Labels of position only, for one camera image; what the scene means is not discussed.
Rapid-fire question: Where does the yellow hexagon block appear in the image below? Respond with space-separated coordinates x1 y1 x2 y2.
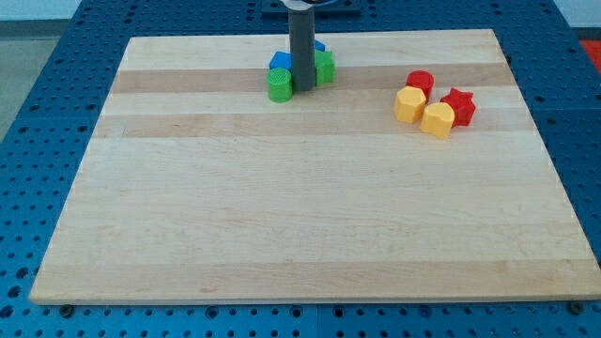
393 86 426 123

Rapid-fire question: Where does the green cylinder block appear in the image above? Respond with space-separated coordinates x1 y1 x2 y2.
267 68 293 103

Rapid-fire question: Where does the light wooden board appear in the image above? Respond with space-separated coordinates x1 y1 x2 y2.
30 29 600 305

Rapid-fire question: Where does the green star block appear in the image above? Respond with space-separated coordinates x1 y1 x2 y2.
315 50 335 86

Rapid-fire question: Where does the blue block left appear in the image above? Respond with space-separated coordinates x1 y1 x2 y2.
269 51 292 71

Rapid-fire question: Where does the blue block behind stylus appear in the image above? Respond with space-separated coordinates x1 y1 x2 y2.
315 40 326 52

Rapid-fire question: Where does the yellow heart block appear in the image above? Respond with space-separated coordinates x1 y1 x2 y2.
420 102 455 139

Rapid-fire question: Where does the red cylinder block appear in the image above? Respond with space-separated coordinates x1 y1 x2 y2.
406 69 435 100

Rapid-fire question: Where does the red star block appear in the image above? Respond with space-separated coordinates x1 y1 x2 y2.
439 87 476 127

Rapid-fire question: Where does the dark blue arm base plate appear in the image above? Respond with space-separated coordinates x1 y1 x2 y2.
260 0 362 20

